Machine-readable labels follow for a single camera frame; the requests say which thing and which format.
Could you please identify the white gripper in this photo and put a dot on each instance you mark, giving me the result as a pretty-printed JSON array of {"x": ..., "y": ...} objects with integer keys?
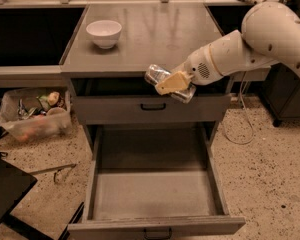
[{"x": 199, "y": 67}]

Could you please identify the silver blue redbull can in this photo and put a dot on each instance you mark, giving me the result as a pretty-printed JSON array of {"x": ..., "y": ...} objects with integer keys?
[{"x": 176, "y": 84}]

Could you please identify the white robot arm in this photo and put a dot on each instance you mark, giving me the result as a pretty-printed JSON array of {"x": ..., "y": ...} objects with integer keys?
[{"x": 269, "y": 34}]

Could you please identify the grey top drawer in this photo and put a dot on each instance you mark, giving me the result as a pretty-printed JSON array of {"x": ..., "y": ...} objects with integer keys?
[{"x": 120, "y": 109}]

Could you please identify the grey drawer cabinet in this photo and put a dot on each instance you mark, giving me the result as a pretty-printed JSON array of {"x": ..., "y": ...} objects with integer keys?
[{"x": 163, "y": 34}]

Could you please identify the open grey middle drawer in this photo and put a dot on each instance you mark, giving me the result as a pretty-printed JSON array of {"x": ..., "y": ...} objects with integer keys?
[{"x": 153, "y": 183}]

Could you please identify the white ceramic bowl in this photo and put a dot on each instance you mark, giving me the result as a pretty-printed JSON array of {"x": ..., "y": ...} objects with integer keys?
[{"x": 104, "y": 33}]

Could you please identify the dark cabinet on wheels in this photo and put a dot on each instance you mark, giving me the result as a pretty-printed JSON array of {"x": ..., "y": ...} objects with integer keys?
[{"x": 280, "y": 93}]

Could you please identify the metal rod on floor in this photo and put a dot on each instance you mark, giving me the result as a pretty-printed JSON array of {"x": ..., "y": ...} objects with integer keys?
[{"x": 53, "y": 169}]

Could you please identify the clear plastic storage bin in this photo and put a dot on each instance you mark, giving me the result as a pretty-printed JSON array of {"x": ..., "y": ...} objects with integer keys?
[{"x": 32, "y": 113}]

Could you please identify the black chair base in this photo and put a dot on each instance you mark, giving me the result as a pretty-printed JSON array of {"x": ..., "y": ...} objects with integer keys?
[{"x": 14, "y": 185}]

